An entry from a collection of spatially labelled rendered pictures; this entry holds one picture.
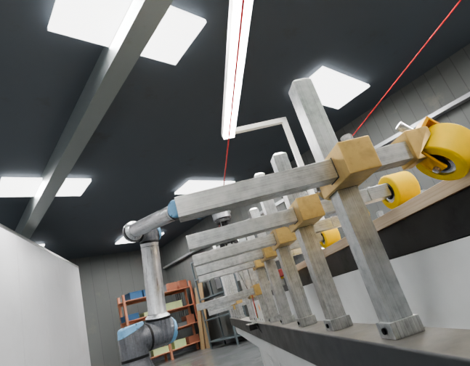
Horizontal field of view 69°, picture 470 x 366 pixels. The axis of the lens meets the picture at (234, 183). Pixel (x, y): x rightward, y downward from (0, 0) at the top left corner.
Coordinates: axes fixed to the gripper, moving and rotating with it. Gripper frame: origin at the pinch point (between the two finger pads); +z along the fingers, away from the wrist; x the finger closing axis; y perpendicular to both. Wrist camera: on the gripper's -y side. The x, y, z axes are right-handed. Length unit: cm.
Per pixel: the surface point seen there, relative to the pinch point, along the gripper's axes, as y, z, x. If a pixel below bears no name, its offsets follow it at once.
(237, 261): 46.9, 6.3, -2.5
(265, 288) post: 17.9, 17.0, 8.3
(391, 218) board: 94, 12, 29
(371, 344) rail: 114, 31, 7
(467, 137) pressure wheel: 124, 7, 28
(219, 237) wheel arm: 97, 7, -9
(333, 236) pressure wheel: 49, 7, 33
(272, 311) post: 17.9, 26.2, 8.5
